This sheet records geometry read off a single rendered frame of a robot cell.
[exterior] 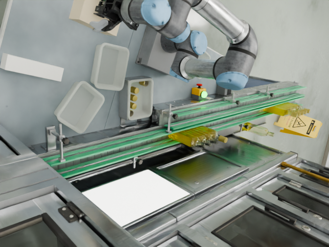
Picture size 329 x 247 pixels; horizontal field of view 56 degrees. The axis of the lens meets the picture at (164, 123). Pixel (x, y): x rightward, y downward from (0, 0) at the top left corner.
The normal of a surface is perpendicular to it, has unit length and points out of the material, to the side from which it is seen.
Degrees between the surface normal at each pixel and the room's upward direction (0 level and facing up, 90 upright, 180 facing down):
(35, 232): 90
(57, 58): 0
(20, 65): 0
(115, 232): 90
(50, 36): 0
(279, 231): 90
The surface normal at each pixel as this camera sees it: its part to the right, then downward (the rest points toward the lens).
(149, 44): -0.67, -0.15
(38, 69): 0.68, 0.27
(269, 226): 0.06, -0.95
